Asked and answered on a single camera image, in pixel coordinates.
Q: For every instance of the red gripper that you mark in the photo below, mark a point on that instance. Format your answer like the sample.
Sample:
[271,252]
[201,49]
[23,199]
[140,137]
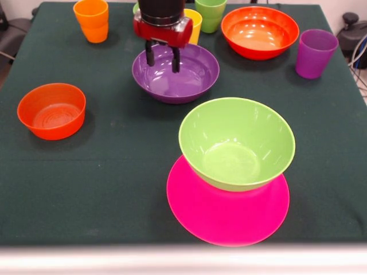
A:
[163,33]

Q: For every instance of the purple plastic bowl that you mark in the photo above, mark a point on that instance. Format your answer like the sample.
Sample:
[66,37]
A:
[189,83]

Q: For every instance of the large green plastic bowl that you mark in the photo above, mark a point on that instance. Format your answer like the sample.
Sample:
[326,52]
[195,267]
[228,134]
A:
[238,149]

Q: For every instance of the pink plastic bowl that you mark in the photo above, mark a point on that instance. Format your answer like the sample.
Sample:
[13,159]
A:
[229,217]

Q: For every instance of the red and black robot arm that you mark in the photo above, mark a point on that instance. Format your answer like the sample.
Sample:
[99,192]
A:
[160,10]

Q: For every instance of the yellow plastic cup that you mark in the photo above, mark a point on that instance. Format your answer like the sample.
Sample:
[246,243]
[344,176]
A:
[196,25]

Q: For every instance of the small green plastic bowl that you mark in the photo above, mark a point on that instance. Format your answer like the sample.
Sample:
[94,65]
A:
[136,8]

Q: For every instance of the green plastic cup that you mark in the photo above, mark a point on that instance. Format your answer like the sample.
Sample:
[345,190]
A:
[213,17]

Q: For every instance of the orange plastic cup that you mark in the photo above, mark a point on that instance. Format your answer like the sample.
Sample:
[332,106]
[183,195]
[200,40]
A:
[91,20]

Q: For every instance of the large red-orange plastic bowl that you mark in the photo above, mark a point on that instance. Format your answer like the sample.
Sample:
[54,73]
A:
[259,34]

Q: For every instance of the small red-orange plastic bowl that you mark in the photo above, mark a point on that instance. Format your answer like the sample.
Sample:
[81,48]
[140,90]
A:
[51,114]

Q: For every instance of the dark green tablecloth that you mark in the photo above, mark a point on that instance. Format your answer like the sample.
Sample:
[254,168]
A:
[86,186]

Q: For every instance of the grey office chair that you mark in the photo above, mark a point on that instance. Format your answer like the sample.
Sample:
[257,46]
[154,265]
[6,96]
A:
[14,34]

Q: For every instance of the purple plastic cup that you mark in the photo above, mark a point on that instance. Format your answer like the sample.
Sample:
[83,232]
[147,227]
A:
[315,54]

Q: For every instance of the black chair base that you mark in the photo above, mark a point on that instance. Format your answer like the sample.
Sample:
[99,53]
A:
[351,34]

